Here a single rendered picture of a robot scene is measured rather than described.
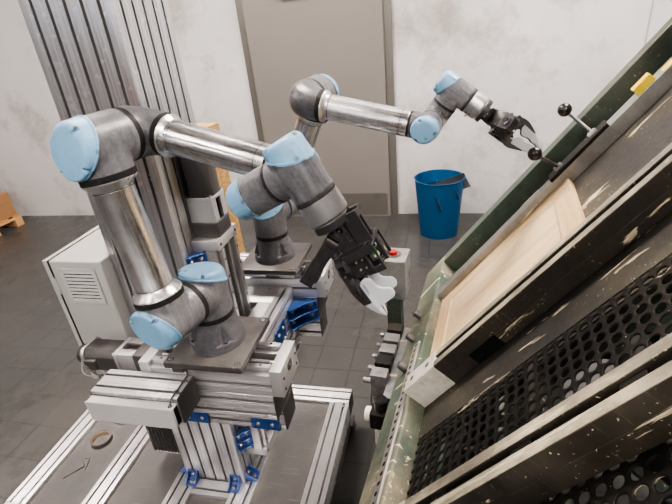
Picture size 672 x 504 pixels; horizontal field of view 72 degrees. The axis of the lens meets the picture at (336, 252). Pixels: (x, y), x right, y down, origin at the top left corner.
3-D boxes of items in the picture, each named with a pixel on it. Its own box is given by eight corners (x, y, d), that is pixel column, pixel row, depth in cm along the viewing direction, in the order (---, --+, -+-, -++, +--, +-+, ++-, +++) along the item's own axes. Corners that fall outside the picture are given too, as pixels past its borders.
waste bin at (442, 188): (468, 221, 428) (470, 163, 402) (470, 242, 390) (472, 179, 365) (416, 221, 438) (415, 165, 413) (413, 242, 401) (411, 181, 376)
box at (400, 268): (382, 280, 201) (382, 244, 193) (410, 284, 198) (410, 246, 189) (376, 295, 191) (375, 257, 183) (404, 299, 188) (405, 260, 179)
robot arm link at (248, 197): (271, 207, 91) (311, 186, 85) (237, 230, 82) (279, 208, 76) (250, 172, 90) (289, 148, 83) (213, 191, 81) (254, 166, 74)
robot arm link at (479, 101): (480, 87, 131) (462, 112, 133) (493, 97, 131) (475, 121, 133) (476, 91, 138) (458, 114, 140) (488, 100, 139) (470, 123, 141)
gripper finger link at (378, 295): (406, 315, 81) (380, 274, 78) (378, 326, 83) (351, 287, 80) (408, 305, 83) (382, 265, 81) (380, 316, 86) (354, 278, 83)
